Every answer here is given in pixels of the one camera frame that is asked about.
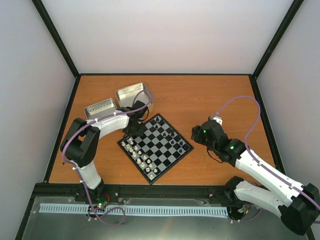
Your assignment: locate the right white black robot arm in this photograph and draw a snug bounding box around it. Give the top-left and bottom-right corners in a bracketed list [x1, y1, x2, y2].
[191, 118, 320, 236]

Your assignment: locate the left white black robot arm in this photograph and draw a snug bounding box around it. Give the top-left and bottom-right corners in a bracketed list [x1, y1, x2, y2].
[60, 100, 148, 202]

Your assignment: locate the gold metal tin base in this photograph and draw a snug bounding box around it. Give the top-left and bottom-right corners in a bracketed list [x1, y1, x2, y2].
[115, 82, 151, 107]

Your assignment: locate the black and silver chessboard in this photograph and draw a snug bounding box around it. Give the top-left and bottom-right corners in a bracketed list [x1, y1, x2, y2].
[117, 113, 194, 185]

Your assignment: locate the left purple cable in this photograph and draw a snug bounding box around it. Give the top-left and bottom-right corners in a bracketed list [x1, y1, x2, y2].
[60, 88, 154, 227]

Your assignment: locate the purple cable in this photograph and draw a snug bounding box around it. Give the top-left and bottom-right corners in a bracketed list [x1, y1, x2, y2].
[209, 95, 320, 223]
[60, 88, 154, 227]

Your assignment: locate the black aluminium frame rail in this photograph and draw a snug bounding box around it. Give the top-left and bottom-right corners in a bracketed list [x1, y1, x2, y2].
[32, 183, 239, 204]

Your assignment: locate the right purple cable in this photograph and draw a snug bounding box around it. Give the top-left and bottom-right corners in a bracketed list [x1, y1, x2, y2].
[209, 95, 320, 223]

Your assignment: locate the light blue slotted cable duct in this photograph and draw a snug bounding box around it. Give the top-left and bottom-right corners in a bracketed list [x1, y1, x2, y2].
[38, 203, 228, 218]

